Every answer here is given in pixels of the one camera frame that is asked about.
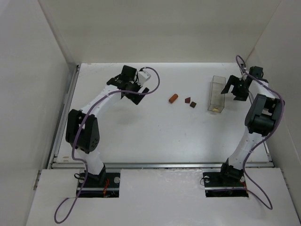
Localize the clear plastic container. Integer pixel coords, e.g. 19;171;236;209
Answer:
207;75;226;113

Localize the orange wooden cylinder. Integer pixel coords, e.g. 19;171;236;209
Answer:
168;94;179;104

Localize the dark brown wooden cube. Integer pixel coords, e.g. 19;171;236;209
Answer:
190;102;197;108

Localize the reddish brown wooden wedge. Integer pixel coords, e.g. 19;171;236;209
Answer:
184;97;191;104

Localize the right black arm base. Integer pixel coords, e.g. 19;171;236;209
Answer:
200;163;249;198

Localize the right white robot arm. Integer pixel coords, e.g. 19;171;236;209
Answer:
220;66;285;183

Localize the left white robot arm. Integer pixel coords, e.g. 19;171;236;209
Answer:
65;65;151;181

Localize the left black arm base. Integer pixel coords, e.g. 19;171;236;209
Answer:
79;172;120;198

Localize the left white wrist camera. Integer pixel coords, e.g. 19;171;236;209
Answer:
137;70;151;86

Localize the aluminium table rail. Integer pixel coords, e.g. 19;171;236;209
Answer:
48;161;275;169

